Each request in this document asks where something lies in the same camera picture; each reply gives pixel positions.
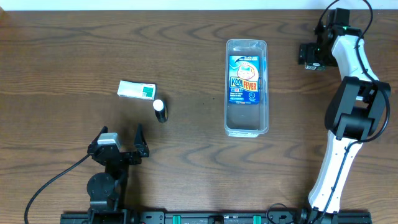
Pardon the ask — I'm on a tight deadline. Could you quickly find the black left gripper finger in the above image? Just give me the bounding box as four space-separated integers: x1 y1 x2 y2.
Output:
93 126 108 145
134 124 148 151

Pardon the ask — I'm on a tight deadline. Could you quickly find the dark bottle white cap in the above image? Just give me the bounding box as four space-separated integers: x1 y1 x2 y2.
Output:
152 99 169 123

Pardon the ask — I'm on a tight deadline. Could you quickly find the white green Panadol box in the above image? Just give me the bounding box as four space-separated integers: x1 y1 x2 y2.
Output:
117 80 156 100

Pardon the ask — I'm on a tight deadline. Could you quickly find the blue Kool Fever box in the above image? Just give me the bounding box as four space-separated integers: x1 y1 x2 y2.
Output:
228 55 260 105

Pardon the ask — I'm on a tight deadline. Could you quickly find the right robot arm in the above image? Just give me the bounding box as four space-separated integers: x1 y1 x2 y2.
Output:
293 8 391 223

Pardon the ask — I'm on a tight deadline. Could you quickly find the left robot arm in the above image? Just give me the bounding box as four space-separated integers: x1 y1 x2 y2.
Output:
86 124 150 223

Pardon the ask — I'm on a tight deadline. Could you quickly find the clear plastic container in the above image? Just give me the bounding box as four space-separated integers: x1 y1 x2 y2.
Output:
224 39 269 138

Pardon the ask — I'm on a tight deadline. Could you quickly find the black mounting rail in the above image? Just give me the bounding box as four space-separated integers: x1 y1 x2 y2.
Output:
60 210 373 224

